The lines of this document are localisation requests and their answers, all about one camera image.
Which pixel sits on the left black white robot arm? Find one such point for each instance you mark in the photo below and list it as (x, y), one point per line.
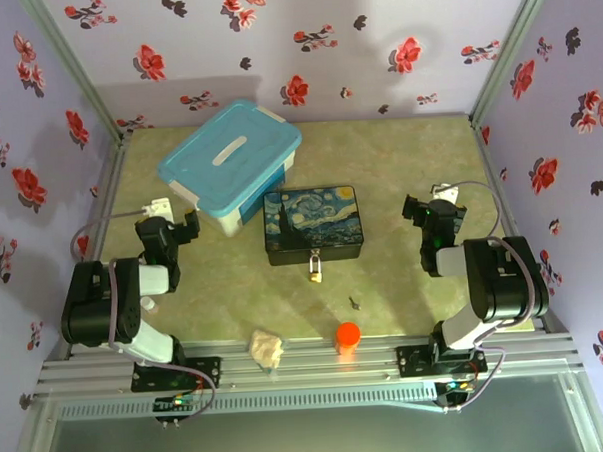
(90, 305)

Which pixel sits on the aluminium corner post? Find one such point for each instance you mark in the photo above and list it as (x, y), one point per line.
(77, 70)
(509, 52)

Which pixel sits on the orange plastic bottle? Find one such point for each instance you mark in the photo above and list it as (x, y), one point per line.
(348, 336)

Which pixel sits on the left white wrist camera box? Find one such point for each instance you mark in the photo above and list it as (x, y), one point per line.
(156, 208)

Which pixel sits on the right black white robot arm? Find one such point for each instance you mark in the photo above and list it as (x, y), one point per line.
(504, 282)

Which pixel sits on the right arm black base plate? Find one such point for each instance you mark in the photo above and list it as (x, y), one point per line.
(412, 363)

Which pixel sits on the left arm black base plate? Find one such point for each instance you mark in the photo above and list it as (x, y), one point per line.
(208, 372)

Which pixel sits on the small brass padlock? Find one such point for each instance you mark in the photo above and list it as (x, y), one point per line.
(315, 275)

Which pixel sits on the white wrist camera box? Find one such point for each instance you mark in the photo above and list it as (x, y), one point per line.
(445, 192)
(156, 208)

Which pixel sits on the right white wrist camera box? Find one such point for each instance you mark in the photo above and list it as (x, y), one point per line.
(445, 192)

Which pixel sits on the small metal key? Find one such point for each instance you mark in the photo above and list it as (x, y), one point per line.
(354, 303)

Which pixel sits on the blue lidded plastic storage box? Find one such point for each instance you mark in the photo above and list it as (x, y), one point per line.
(228, 154)

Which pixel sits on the aluminium side frame rail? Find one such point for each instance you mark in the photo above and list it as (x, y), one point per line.
(494, 177)
(111, 179)

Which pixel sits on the long aluminium frame rail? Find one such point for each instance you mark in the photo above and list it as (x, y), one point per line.
(313, 370)

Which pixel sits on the small white plastic bottle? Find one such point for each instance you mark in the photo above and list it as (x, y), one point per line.
(150, 305)

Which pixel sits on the starry night print tin box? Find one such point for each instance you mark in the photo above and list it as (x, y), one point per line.
(311, 220)

